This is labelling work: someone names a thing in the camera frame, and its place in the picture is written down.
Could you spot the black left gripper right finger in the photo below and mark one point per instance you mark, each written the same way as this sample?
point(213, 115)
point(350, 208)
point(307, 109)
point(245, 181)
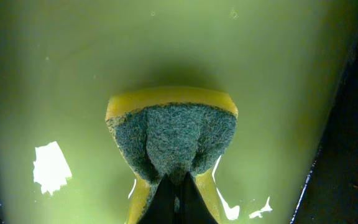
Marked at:
point(192, 208)

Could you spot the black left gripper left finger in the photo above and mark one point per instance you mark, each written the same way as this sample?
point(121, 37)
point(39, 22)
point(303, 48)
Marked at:
point(162, 207)

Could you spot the green and yellow sponge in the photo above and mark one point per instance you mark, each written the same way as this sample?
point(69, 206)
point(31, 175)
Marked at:
point(172, 130)

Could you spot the green tray with black rim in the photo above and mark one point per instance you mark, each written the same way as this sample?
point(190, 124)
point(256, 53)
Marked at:
point(60, 62)

